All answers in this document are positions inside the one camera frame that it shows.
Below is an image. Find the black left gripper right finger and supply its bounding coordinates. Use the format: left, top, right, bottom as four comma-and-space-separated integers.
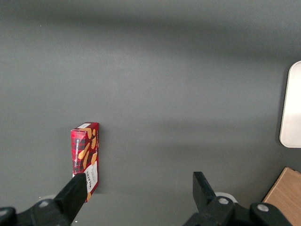
182, 171, 293, 226

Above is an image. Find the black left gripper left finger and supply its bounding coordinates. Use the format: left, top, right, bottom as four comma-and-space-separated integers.
0, 172, 88, 226

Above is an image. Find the wooden two-drawer cabinet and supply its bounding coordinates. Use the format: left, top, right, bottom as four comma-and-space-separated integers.
262, 166, 301, 226

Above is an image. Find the red plaid shortbread box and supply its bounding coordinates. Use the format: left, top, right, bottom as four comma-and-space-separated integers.
70, 121, 100, 204

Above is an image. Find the cream rectangular tray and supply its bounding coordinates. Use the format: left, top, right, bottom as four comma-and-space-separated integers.
279, 60, 301, 149

